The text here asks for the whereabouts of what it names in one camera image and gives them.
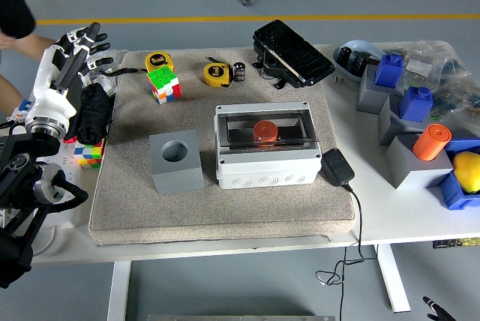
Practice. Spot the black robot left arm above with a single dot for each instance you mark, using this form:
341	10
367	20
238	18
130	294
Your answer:
18	171

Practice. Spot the yellow tape measure black label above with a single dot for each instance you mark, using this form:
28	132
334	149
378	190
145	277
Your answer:
157	60

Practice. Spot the light blue bowl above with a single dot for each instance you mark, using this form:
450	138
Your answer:
369	49

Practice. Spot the blue plastic bin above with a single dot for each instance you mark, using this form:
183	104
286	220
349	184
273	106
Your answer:
453	193

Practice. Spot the grey block holder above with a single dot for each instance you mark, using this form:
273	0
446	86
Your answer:
371	99
408	171
388	126

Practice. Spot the clear plastic bag of parts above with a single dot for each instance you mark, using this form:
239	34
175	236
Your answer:
112	62

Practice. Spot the black electronic component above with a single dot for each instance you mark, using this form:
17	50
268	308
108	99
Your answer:
359	63
345	55

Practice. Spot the black cylindrical capacitor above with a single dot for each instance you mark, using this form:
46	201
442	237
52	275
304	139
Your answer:
239	72

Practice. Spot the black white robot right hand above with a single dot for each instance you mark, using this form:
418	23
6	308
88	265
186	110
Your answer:
438	315

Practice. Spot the colourful puzzle cube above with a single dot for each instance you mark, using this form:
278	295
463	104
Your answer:
163	84
88	154

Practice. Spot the orange cylinder battery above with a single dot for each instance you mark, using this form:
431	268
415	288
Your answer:
265	131
431	143

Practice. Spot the person's left forearm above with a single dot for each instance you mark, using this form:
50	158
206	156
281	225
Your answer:
30	46

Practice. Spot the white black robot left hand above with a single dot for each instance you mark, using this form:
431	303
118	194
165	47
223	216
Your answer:
50	103

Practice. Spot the blue plastic block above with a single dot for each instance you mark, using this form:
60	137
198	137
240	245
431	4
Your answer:
414	105
390	71

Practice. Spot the black table control panel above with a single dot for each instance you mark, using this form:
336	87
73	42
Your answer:
455	243

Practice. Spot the grey-brown mat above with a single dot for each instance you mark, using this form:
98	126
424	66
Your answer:
225	208

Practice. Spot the white table leg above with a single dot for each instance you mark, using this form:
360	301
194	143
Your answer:
119	291
393	279

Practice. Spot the grey block with round hole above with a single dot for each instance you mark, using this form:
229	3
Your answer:
176	178

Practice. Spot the yellow lemon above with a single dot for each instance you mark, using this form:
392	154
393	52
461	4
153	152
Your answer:
468	171

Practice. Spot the person's right forearm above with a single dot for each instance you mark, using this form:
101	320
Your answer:
9	94

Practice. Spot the glossy black case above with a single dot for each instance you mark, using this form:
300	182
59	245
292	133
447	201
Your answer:
296	54

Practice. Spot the white junction box with lid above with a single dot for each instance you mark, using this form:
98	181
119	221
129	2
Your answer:
262	176

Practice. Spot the black cloth bundle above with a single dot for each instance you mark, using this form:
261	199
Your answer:
92	114

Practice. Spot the black power adapter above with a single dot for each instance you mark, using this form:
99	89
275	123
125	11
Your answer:
337	167

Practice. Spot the white power strip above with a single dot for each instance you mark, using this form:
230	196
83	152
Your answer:
71	159

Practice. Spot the clear bags of components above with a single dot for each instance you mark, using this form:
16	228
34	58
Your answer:
450	73

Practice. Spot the white circuit breaker blue lever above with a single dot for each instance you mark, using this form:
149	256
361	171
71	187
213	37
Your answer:
23	109

